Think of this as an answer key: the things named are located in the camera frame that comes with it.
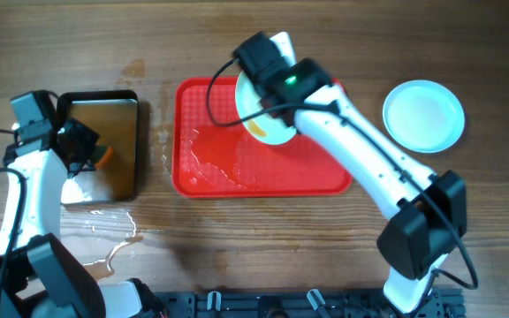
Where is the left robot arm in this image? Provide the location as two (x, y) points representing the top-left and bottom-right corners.
(0, 90), (157, 317)

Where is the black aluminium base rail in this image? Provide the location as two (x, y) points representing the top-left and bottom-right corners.
(148, 287), (464, 318)

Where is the light blue plate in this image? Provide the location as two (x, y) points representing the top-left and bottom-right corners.
(383, 79), (466, 154)
(235, 72), (297, 146)

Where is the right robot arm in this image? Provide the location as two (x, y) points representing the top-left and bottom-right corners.
(232, 32), (467, 314)

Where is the black water-filled baking pan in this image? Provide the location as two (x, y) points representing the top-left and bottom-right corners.
(58, 89), (140, 205)

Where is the orange green scrub sponge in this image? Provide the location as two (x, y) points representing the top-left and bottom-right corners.
(90, 145), (113, 170)

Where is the red plastic serving tray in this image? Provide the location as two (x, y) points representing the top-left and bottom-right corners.
(171, 77), (353, 198)

